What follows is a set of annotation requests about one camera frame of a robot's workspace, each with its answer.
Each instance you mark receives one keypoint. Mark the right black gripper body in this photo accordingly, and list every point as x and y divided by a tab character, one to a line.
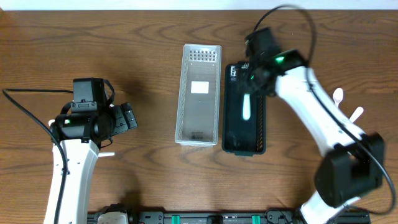
245	82

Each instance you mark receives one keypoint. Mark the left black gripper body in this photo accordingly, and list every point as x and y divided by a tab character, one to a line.
123	117

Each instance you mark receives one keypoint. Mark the white plastic fork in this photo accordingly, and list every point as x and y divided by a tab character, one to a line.
246	111

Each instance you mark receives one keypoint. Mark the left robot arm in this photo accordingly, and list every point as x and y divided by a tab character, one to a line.
73	166

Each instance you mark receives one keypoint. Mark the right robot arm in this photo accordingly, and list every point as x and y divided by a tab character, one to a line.
352	164

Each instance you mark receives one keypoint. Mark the black plastic basket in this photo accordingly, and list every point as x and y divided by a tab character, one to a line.
241	137

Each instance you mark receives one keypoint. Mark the white plastic basket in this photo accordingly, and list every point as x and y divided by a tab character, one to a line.
199	96

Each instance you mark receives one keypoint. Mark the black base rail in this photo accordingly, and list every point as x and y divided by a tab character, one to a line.
117	213

